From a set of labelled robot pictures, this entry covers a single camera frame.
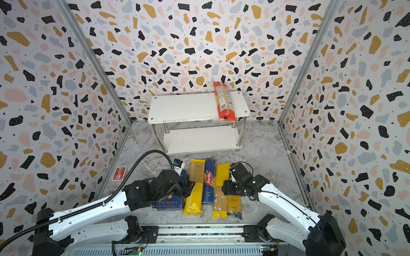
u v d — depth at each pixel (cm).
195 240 73
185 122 98
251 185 57
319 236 39
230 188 71
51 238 39
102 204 45
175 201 78
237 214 78
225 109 75
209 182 87
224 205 81
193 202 78
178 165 65
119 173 92
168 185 54
